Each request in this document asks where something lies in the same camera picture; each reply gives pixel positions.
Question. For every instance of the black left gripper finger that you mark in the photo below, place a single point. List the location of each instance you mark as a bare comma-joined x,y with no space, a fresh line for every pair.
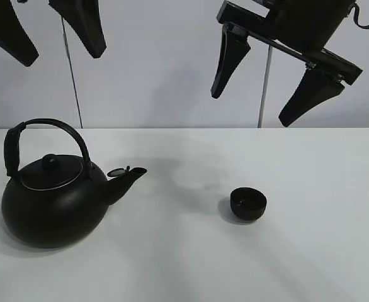
84,18
13,37

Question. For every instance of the small black teacup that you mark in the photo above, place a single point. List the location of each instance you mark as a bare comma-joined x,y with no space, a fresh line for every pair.
247,203

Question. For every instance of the thin metal rod left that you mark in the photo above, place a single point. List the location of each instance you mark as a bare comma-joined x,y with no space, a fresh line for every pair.
68,54

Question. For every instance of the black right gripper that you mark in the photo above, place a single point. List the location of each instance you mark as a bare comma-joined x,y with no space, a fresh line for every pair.
299,28

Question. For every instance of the black round teapot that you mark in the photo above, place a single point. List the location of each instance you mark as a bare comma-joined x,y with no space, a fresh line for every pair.
59,199

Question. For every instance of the thin metal rod right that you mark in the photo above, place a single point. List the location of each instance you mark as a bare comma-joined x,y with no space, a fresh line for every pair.
265,86

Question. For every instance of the thin metal rod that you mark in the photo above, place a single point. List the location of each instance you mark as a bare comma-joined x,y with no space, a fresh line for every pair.
68,54
265,86

